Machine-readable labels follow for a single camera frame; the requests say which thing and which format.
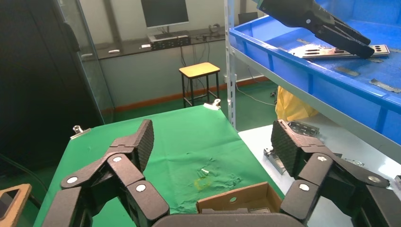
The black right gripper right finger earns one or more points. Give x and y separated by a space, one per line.
316 169

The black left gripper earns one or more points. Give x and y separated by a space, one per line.
291 12

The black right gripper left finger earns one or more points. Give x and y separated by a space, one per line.
125 175

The silver slotted metal plate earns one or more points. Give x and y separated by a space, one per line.
259 210
329 52

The blue plastic tray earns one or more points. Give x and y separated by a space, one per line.
344 97

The brown cardboard box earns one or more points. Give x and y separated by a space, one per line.
238 195

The grey tape strip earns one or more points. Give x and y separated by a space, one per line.
303 41
395 50

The silver binder clip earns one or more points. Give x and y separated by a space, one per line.
213 105
80 131

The yellow plastic bag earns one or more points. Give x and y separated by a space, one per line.
294 108

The white metal shelving rack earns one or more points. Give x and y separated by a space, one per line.
253 137

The green table cloth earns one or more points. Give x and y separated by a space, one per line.
188 137

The small white tape scrap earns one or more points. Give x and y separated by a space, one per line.
205 171

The brown framed dark panel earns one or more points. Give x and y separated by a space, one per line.
22 194

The dark desk counter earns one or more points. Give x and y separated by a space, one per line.
131 50

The wooden top black stool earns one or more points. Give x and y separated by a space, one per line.
199 69

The black glass door cabinet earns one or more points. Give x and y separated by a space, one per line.
31 78

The black rack device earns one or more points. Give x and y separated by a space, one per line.
170 42

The black computer monitor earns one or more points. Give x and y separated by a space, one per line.
164 12

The grey folded metal bracket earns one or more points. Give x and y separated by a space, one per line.
355 163

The dark stamped metal bracket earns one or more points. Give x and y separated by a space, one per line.
305 128

